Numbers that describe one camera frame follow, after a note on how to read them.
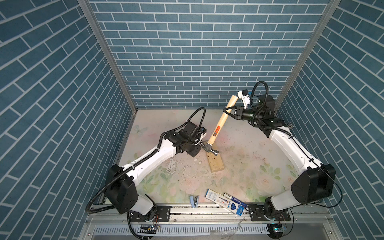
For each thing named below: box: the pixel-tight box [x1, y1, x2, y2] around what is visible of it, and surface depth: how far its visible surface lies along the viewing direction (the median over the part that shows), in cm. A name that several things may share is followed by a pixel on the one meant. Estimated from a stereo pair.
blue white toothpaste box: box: [205, 189, 245, 216], surface depth 78 cm
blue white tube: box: [223, 192, 248, 207], surface depth 79 cm
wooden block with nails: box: [206, 151, 224, 173], surface depth 89 cm
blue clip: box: [189, 195, 199, 209], surface depth 78 cm
